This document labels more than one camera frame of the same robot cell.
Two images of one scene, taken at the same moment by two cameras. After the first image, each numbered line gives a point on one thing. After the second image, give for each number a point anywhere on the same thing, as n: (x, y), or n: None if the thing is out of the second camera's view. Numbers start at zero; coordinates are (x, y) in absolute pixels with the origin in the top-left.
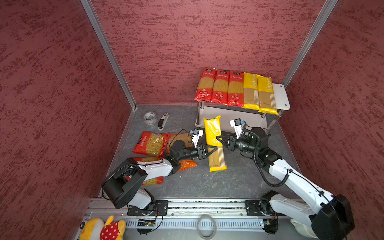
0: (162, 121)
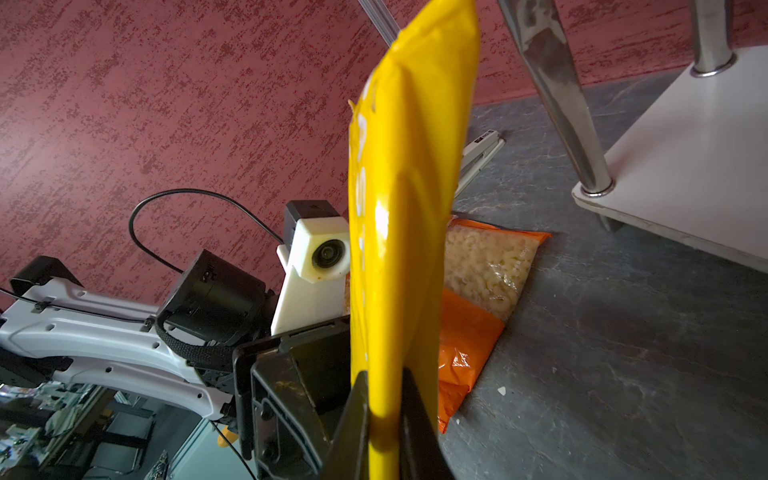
0: (476, 155)
